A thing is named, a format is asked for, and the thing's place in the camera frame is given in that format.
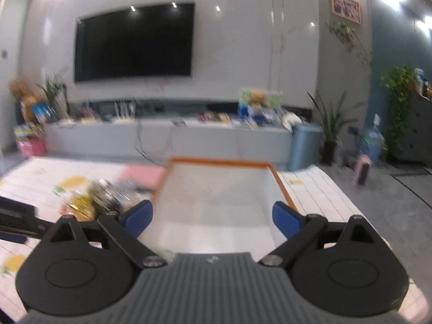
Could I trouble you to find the small leafy potted plant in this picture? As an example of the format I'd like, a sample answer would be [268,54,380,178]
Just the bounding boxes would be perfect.
[35,70,70,121]

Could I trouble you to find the blue trash can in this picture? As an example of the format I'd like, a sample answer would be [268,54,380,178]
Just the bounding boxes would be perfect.
[288,123,323,173]

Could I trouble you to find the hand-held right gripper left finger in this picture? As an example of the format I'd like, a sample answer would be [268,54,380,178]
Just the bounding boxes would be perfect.
[45,200,168,271]

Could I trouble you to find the white round object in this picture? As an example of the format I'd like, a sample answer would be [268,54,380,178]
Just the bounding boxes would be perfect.
[281,113,303,131]

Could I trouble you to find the large water bottle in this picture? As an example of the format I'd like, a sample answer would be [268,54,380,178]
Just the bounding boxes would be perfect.
[358,113,385,167]

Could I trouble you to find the white router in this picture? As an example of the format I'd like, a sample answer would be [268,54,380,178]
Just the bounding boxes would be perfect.
[112,99,137,121]

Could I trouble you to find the dark grey drawer cabinet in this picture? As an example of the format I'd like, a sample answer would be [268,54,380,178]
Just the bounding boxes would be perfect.
[393,90,432,167]

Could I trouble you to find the grey television cabinet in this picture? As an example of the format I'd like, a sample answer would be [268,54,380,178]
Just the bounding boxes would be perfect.
[44,99,294,166]

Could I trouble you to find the shiny clear snack packet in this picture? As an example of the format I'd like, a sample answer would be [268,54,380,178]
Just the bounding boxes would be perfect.
[88,177,151,210]

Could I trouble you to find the trailing green plant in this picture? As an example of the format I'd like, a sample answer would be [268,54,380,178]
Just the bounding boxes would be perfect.
[380,65,420,156]

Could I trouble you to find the framed wall picture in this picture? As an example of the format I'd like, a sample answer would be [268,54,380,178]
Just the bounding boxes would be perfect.
[330,0,363,25]

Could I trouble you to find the large orange teddy bear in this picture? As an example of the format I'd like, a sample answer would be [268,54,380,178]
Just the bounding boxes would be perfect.
[8,76,38,124]

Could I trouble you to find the snack packets on cabinet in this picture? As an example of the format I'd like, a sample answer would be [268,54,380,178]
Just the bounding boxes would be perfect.
[197,111,234,124]

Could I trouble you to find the hanging vine plant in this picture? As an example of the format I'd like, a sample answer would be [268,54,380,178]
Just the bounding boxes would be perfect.
[326,20,372,69]

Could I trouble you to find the white printed play mat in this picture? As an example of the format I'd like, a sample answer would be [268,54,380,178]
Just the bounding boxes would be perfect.
[0,157,411,322]

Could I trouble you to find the brown teddy bear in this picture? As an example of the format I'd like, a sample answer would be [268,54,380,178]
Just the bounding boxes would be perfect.
[248,89,268,115]

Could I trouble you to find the blue gift box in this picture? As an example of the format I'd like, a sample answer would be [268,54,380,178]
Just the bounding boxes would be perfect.
[238,103,264,124]

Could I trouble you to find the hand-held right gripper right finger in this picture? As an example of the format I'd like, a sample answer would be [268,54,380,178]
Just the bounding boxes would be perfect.
[258,201,377,271]

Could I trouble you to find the tall potted plant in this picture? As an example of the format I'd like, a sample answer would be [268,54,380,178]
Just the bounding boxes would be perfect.
[306,89,359,166]

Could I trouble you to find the black wall television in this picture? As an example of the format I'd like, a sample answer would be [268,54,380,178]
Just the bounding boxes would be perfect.
[73,3,195,83]

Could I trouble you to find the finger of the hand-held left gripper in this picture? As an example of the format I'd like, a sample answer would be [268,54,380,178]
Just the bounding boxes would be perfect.
[0,234,28,245]

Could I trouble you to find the pink mat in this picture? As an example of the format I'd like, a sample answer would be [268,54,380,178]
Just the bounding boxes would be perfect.
[119,165,168,190]

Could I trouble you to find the yellow snack packet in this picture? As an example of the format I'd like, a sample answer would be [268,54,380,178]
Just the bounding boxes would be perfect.
[61,194,102,221]

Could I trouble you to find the green picture card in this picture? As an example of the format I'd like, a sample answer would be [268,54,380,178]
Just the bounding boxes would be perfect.
[239,88,283,109]

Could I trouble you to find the pink basket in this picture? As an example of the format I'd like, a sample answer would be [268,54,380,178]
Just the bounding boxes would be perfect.
[15,136,46,158]

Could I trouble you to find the pink stool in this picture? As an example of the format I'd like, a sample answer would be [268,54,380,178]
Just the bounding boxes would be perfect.
[351,153,372,186]

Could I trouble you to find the blue white box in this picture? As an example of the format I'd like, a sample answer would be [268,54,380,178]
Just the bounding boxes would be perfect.
[32,103,52,124]

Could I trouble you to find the black cable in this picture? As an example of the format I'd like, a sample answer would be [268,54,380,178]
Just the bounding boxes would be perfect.
[134,121,177,160]

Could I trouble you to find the orange storage box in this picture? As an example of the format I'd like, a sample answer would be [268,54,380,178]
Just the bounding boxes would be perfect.
[137,157,299,254]

